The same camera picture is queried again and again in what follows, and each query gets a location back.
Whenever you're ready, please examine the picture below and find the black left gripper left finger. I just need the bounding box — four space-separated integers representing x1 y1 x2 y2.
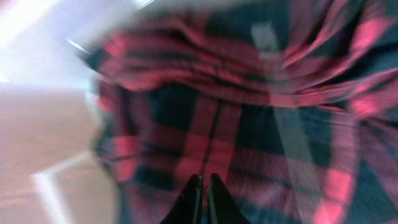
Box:
160 174 203 224

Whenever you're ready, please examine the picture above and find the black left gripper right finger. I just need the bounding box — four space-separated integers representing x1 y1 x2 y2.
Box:
207 173 250 224

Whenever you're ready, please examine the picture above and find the red navy plaid shirt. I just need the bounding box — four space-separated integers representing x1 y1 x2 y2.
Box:
86 0 397 223

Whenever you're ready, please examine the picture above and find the clear plastic storage bin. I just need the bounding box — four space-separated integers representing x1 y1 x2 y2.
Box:
0 0 156 224

